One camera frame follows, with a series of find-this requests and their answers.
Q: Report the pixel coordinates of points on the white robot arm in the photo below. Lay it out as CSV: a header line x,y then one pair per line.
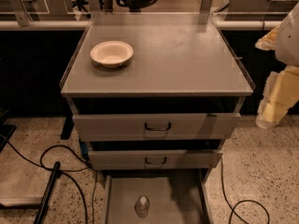
x,y
287,50

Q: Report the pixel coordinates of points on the middle grey drawer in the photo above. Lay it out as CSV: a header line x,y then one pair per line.
x,y
135,159

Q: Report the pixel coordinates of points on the drawer black handle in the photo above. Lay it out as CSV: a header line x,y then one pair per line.
x,y
165,128
155,160

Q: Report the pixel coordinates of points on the middle drawer black handle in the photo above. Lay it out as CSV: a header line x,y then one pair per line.
x,y
155,160

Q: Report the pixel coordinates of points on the black bar on floor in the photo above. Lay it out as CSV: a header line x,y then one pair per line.
x,y
43,207

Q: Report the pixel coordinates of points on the clear plastic water bottle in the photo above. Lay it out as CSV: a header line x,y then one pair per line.
x,y
142,206

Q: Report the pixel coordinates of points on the top drawer black handle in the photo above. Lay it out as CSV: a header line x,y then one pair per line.
x,y
165,128

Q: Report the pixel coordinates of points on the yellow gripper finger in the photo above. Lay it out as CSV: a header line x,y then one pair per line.
x,y
268,41
280,93

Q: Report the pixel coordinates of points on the white horizontal rail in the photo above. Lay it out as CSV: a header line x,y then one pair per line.
x,y
81,25

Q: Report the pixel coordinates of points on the white paper bowl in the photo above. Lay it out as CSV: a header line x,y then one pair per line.
x,y
112,54

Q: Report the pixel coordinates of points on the grey drawer cabinet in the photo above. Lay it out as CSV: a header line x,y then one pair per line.
x,y
181,64

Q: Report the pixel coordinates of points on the bottom grey open drawer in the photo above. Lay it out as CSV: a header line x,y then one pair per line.
x,y
175,197

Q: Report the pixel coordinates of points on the top grey drawer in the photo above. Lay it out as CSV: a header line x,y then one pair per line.
x,y
130,127

